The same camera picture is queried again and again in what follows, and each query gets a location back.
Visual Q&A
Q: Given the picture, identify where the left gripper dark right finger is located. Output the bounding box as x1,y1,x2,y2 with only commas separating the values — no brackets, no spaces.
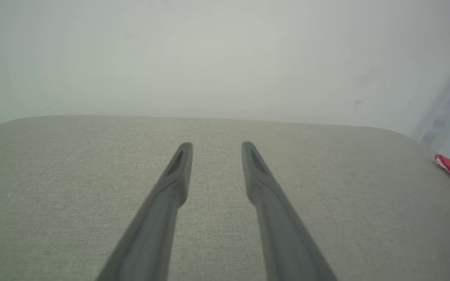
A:
241,141,337,281

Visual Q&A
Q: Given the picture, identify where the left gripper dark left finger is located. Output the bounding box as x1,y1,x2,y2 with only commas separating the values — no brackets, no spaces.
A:
96,142,193,281

